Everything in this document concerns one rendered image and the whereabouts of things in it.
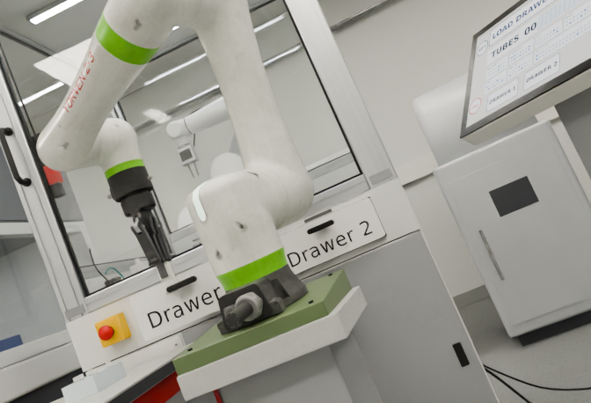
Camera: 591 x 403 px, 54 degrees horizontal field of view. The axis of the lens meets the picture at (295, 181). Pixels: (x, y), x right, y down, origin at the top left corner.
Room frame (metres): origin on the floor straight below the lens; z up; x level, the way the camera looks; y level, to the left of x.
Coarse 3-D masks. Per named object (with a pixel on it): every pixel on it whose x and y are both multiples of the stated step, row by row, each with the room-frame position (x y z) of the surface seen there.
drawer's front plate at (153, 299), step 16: (192, 272) 1.33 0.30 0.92; (208, 272) 1.32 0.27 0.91; (160, 288) 1.34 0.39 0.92; (192, 288) 1.33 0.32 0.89; (208, 288) 1.32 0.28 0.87; (144, 304) 1.34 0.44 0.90; (160, 304) 1.34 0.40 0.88; (176, 304) 1.33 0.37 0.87; (192, 304) 1.33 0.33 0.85; (208, 304) 1.33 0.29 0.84; (144, 320) 1.34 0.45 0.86; (176, 320) 1.34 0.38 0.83; (192, 320) 1.33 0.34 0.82; (144, 336) 1.35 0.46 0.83
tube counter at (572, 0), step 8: (560, 0) 1.17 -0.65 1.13; (568, 0) 1.14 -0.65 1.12; (576, 0) 1.12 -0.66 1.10; (552, 8) 1.18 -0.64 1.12; (560, 8) 1.16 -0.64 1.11; (568, 8) 1.13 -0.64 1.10; (544, 16) 1.20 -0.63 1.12; (552, 16) 1.17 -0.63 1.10; (528, 24) 1.24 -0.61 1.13; (536, 24) 1.21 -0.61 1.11; (544, 24) 1.19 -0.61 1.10; (528, 32) 1.23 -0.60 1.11
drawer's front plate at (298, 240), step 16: (352, 208) 1.51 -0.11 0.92; (368, 208) 1.50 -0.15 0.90; (336, 224) 1.52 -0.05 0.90; (352, 224) 1.51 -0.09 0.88; (368, 224) 1.51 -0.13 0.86; (288, 240) 1.53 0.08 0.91; (304, 240) 1.53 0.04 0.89; (320, 240) 1.52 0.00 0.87; (352, 240) 1.51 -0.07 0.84; (368, 240) 1.51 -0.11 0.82; (320, 256) 1.52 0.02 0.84; (336, 256) 1.52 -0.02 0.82
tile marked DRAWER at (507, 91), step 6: (516, 78) 1.22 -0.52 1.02; (510, 84) 1.23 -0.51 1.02; (516, 84) 1.21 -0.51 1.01; (498, 90) 1.27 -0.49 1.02; (504, 90) 1.24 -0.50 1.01; (510, 90) 1.22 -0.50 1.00; (516, 90) 1.20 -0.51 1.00; (492, 96) 1.28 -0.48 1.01; (498, 96) 1.26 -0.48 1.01; (504, 96) 1.24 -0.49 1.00; (510, 96) 1.22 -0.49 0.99; (492, 102) 1.27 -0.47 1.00; (498, 102) 1.25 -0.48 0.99; (504, 102) 1.23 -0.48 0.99; (486, 108) 1.28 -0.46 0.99; (492, 108) 1.26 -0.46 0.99
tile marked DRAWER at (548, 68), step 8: (552, 56) 1.13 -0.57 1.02; (544, 64) 1.15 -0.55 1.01; (552, 64) 1.13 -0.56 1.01; (528, 72) 1.19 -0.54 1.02; (536, 72) 1.16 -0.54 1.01; (544, 72) 1.14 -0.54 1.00; (552, 72) 1.12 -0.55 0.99; (528, 80) 1.18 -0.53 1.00; (536, 80) 1.15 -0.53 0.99; (528, 88) 1.17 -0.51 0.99
